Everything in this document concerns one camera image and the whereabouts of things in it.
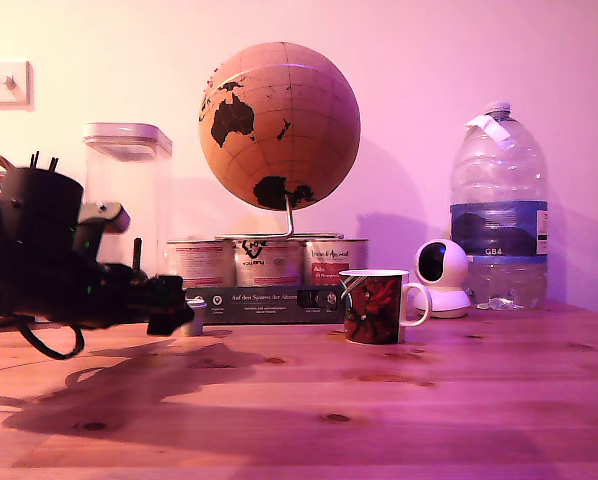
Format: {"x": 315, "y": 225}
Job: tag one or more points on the tin can with black logo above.
{"x": 269, "y": 265}

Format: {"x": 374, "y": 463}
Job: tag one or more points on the small white round camera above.
{"x": 449, "y": 295}

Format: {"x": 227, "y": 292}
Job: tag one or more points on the large clear water bottle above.
{"x": 499, "y": 230}

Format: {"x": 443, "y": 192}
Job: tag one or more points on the dark flat printed box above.
{"x": 264, "y": 305}

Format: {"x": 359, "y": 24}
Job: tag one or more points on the cork globe on metal stand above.
{"x": 299, "y": 125}

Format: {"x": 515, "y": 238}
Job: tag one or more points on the clear jar with white lid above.
{"x": 129, "y": 175}

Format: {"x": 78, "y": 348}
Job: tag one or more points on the white wall switch plate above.
{"x": 4, "y": 95}

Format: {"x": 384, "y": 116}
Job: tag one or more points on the pale camera box on bracket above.
{"x": 104, "y": 215}

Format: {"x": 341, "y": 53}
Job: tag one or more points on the pale coffee capsule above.
{"x": 199, "y": 320}

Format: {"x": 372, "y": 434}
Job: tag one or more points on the tin can with red label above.
{"x": 329, "y": 260}

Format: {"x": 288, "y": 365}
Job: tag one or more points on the black stick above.
{"x": 54, "y": 165}
{"x": 35, "y": 160}

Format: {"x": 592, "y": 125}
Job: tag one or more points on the tin can with pale label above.
{"x": 201, "y": 265}

